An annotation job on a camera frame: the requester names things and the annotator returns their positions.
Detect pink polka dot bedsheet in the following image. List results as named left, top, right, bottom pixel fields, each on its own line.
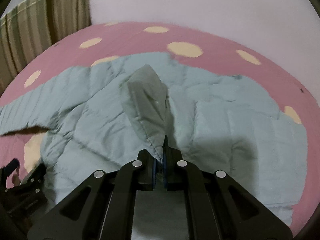
left=1, top=22, right=319, bottom=234

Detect light blue puffer jacket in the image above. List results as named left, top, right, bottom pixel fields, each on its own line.
left=1, top=53, right=308, bottom=239

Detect green striped pillow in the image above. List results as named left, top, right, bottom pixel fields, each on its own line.
left=1, top=0, right=91, bottom=92

